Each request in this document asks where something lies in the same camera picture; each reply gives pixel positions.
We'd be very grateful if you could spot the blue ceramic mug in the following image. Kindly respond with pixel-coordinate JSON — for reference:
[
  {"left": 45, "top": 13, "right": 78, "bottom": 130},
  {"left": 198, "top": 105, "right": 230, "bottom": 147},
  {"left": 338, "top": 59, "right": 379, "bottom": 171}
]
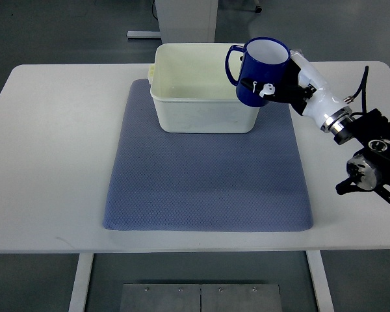
[{"left": 224, "top": 37, "right": 291, "bottom": 107}]

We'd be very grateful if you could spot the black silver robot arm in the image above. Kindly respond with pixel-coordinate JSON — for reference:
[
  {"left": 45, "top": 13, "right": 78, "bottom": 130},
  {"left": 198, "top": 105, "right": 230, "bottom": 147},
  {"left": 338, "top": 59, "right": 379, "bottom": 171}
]
[{"left": 320, "top": 108, "right": 390, "bottom": 204}]

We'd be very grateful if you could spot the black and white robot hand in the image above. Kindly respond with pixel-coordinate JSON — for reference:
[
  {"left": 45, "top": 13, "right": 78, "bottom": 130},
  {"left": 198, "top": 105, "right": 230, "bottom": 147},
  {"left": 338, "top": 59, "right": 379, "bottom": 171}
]
[{"left": 240, "top": 50, "right": 350, "bottom": 133}]

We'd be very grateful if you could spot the blue textured mat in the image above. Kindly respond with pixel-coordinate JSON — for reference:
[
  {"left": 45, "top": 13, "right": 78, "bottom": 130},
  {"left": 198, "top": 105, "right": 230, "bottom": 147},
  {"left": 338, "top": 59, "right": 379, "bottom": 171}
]
[{"left": 103, "top": 79, "right": 313, "bottom": 232}]

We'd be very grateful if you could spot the white table left leg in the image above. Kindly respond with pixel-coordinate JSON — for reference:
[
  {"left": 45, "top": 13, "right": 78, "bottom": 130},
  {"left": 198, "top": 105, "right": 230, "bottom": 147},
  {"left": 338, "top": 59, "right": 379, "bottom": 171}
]
[{"left": 68, "top": 253, "right": 94, "bottom": 312}]

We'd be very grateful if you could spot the white table leg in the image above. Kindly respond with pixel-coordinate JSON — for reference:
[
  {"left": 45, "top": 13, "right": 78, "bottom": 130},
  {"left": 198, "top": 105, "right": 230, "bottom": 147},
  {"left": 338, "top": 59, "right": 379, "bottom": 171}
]
[
  {"left": 68, "top": 253, "right": 94, "bottom": 312},
  {"left": 306, "top": 250, "right": 335, "bottom": 312}
]

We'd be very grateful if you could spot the grey metal base plate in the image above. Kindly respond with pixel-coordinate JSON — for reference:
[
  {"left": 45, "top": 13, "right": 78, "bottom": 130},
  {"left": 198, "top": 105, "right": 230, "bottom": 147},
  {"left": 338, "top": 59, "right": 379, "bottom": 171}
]
[{"left": 120, "top": 283, "right": 282, "bottom": 311}]

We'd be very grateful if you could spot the cream plastic storage box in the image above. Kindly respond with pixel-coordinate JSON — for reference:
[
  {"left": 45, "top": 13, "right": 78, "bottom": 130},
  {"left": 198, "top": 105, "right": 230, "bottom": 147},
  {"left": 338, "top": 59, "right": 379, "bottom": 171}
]
[{"left": 148, "top": 43, "right": 259, "bottom": 134}]

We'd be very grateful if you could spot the white table right leg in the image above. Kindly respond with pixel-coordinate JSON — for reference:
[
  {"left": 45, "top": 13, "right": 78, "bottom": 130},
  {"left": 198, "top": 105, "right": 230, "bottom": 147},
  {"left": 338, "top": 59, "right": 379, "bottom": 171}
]
[{"left": 306, "top": 250, "right": 335, "bottom": 312}]

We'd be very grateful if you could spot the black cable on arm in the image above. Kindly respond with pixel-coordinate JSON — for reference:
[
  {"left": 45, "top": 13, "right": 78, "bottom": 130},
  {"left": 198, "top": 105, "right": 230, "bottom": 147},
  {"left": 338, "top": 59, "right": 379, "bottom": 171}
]
[{"left": 344, "top": 66, "right": 370, "bottom": 114}]

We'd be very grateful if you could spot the white pedestal column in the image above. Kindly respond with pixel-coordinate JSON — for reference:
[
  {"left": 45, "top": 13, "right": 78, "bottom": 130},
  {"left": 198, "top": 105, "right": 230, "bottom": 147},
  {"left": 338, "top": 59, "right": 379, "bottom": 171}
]
[{"left": 155, "top": 0, "right": 218, "bottom": 44}]

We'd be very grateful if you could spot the white floor foot bar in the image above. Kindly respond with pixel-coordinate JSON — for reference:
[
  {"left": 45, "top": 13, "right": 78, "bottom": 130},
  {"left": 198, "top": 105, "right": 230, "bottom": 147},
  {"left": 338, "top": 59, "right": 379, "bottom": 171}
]
[{"left": 127, "top": 31, "right": 161, "bottom": 39}]

